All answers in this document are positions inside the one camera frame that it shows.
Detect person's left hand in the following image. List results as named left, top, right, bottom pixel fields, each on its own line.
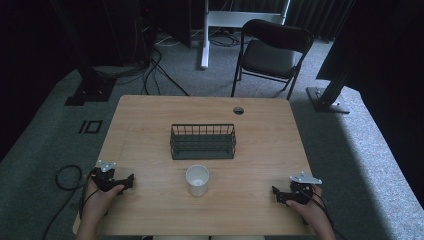
left=81, top=169, right=125, bottom=222

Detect black folding chair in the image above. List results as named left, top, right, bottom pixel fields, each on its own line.
left=230, top=18, right=315, bottom=101

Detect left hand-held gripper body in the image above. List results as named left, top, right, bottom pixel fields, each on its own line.
left=89, top=159, right=125, bottom=194

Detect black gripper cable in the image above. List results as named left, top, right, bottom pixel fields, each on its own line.
left=304, top=190, right=349, bottom=240
left=40, top=164, right=101, bottom=240

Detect white paper cup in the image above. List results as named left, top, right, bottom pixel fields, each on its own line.
left=185, top=164, right=211, bottom=198

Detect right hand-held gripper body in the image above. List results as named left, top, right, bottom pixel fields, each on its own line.
left=287, top=171, right=323, bottom=206

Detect dark wire basket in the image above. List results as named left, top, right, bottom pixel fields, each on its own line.
left=169, top=123, right=237, bottom=161

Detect black metal stand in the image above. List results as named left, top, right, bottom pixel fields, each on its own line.
left=49, top=0, right=118, bottom=107
left=305, top=0, right=359, bottom=115

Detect dark curtain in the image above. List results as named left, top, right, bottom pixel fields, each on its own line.
left=229, top=0, right=354, bottom=42

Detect black floor cables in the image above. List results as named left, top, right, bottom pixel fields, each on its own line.
left=93, top=31, right=242, bottom=98

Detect person's right hand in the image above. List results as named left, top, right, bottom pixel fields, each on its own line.
left=285, top=184, right=330, bottom=232

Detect white desk frame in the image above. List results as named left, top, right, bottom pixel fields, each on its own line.
left=200, top=0, right=292, bottom=70

